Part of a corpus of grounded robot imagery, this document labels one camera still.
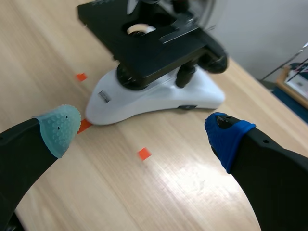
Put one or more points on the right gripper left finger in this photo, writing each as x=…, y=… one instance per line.
x=21, y=149

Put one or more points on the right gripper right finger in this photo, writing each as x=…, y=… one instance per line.
x=269, y=173

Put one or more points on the white and black microscope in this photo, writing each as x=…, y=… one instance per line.
x=154, y=62

